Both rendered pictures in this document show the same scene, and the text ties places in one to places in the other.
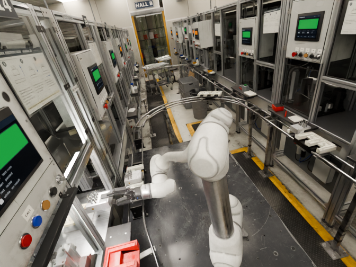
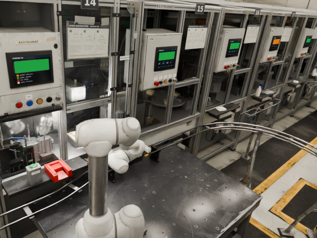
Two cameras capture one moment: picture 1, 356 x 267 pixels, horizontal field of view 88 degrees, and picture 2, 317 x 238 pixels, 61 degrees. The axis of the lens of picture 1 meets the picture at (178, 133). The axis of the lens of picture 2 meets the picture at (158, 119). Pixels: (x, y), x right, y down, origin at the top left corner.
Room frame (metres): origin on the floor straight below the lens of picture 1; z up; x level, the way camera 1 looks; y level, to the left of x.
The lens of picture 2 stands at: (0.00, -1.16, 2.11)
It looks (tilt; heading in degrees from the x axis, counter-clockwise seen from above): 25 degrees down; 49
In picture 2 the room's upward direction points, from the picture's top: 7 degrees clockwise
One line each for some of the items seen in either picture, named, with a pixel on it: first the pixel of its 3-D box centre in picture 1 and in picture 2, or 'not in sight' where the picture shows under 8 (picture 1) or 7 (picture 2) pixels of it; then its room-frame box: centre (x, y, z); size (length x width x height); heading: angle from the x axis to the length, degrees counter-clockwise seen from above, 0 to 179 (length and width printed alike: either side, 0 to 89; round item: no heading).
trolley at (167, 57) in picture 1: (165, 68); not in sight; (7.76, 0.05, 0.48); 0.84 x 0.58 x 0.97; 13
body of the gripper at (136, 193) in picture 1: (134, 193); not in sight; (0.82, 0.33, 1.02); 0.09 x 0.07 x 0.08; 95
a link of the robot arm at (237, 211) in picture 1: (228, 212); (129, 223); (0.71, -0.22, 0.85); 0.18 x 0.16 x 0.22; 158
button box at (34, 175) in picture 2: not in sight; (33, 173); (0.34, 0.37, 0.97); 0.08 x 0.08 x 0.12; 5
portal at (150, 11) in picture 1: (153, 45); not in sight; (9.15, 0.38, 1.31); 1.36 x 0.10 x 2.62; 95
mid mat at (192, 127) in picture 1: (204, 131); (308, 205); (3.12, -0.52, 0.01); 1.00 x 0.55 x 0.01; 5
